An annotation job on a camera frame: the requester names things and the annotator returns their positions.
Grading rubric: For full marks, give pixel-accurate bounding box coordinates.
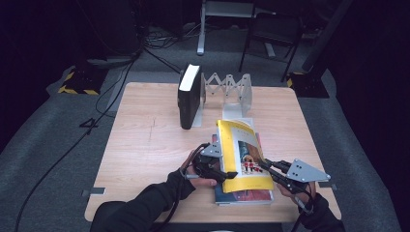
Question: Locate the white metal stand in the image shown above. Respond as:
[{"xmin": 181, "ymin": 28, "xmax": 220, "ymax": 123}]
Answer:
[{"xmin": 196, "ymin": 0, "xmax": 278, "ymax": 56}]

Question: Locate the white expandable metal bookend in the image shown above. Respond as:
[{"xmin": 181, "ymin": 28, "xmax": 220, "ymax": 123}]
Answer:
[{"xmin": 191, "ymin": 72, "xmax": 253, "ymax": 129}]

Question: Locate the dark slanted stand pole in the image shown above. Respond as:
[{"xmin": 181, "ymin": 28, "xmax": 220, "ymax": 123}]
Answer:
[{"xmin": 301, "ymin": 0, "xmax": 354, "ymax": 73}]

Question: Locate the blue book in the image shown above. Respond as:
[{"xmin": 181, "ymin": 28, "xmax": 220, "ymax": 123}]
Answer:
[{"xmin": 214, "ymin": 183, "xmax": 276, "ymax": 207}]

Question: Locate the person's right hand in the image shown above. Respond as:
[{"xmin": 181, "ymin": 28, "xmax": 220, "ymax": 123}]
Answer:
[{"xmin": 277, "ymin": 181, "xmax": 317, "ymax": 208}]

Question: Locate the person's left hand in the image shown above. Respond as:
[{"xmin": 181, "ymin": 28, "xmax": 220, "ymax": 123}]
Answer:
[{"xmin": 181, "ymin": 153, "xmax": 218, "ymax": 189}]

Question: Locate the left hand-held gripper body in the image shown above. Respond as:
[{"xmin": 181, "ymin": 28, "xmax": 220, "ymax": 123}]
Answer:
[{"xmin": 192, "ymin": 141, "xmax": 227, "ymax": 184}]

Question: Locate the hand-held gripper cable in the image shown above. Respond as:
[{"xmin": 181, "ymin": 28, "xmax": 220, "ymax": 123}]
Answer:
[
  {"xmin": 291, "ymin": 182, "xmax": 316, "ymax": 232},
  {"xmin": 158, "ymin": 143, "xmax": 211, "ymax": 232}
]

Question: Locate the black equipment cabinet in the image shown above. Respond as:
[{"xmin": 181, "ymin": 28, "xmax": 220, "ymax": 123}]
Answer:
[{"xmin": 75, "ymin": 0, "xmax": 144, "ymax": 61}]

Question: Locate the right hand-held gripper cable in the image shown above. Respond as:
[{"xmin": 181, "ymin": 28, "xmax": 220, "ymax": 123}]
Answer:
[{"xmin": 291, "ymin": 182, "xmax": 316, "ymax": 232}]

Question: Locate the tangle of floor cables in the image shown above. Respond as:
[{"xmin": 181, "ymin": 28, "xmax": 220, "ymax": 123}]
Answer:
[{"xmin": 141, "ymin": 20, "xmax": 201, "ymax": 50}]

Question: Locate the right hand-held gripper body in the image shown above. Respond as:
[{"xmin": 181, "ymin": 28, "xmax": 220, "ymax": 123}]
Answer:
[{"xmin": 279, "ymin": 159, "xmax": 332, "ymax": 195}]

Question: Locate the black yellow striped base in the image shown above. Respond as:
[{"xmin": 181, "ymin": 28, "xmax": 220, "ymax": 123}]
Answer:
[
  {"xmin": 285, "ymin": 71, "xmax": 331, "ymax": 100},
  {"xmin": 57, "ymin": 66, "xmax": 109, "ymax": 96}
]

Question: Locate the yellow book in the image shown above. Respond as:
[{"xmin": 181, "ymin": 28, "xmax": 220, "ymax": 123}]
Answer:
[{"xmin": 216, "ymin": 119, "xmax": 275, "ymax": 194}]

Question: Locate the black book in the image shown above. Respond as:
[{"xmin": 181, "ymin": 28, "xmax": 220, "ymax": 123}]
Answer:
[{"xmin": 177, "ymin": 63, "xmax": 202, "ymax": 131}]

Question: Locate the person's knee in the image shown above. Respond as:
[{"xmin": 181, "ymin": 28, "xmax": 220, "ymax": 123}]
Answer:
[{"xmin": 90, "ymin": 201, "xmax": 127, "ymax": 232}]

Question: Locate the left hand-held gripper cable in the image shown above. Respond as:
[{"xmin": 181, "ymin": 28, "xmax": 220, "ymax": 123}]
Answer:
[{"xmin": 158, "ymin": 143, "xmax": 211, "ymax": 232}]

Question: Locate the long black floor cable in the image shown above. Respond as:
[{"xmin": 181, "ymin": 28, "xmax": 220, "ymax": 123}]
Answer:
[{"xmin": 13, "ymin": 47, "xmax": 144, "ymax": 232}]

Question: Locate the black folding chair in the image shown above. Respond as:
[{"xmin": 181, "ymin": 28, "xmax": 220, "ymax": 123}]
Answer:
[{"xmin": 238, "ymin": 12, "xmax": 305, "ymax": 83}]

